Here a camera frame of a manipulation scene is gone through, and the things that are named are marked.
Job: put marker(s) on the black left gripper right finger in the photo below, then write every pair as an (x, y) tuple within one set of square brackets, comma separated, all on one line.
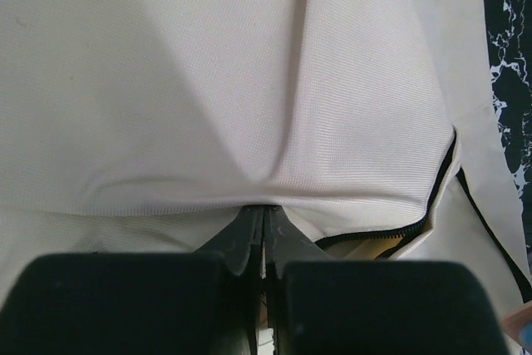
[(320, 305)]

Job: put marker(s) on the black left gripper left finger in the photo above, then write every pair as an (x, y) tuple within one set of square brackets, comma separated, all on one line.
[(204, 302)]

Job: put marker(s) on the cream canvas student bag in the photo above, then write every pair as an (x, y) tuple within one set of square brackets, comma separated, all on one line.
[(144, 125)]

